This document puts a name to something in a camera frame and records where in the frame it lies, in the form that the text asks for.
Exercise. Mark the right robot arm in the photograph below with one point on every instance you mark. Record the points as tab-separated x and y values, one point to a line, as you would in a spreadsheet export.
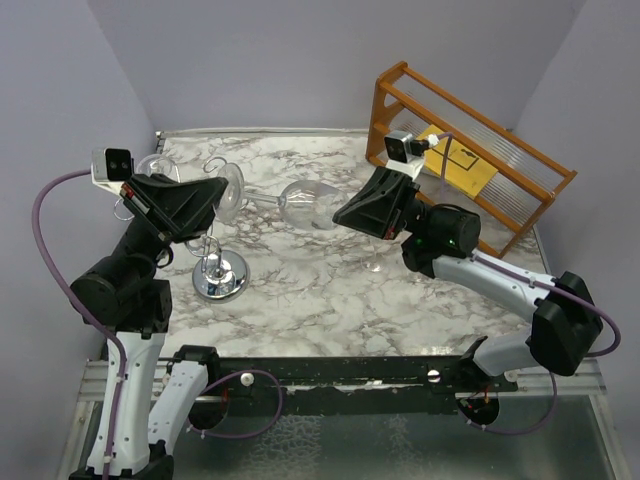
443	244

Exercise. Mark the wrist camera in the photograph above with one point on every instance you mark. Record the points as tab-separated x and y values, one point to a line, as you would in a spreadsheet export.
110	168
406	153

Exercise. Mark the yellow book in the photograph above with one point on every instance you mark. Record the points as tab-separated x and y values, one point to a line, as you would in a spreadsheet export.
464	170

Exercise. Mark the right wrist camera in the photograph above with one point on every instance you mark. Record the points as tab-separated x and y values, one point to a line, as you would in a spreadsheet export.
406	153

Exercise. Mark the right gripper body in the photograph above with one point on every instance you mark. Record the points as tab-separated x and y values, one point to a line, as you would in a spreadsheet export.
414	214

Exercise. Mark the wooden shelf rack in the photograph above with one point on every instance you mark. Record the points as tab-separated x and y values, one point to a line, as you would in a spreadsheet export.
527	182

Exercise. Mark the chrome wine glass rack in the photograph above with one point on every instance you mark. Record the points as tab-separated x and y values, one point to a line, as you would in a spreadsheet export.
220	275

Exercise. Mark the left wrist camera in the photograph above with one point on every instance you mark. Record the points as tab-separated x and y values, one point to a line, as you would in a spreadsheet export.
110	168

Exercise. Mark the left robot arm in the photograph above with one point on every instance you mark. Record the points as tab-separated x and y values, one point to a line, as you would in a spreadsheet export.
136	435

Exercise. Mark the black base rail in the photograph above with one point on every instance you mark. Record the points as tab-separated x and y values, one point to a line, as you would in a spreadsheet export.
327	386

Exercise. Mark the clear wine glass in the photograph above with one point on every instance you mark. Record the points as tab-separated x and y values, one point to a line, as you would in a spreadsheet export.
373	256
155	164
303	204

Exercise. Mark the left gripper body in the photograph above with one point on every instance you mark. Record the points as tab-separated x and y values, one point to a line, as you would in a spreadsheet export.
161	228

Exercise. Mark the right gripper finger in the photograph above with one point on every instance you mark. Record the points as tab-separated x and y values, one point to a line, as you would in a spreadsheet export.
381	188
375	221

